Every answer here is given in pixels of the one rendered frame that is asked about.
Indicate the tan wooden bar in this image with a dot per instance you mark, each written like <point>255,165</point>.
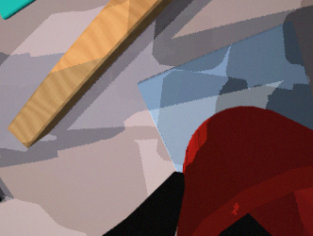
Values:
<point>116,26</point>

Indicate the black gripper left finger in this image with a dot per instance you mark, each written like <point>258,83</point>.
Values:
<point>159,214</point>

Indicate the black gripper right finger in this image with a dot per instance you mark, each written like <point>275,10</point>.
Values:
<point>245,226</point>

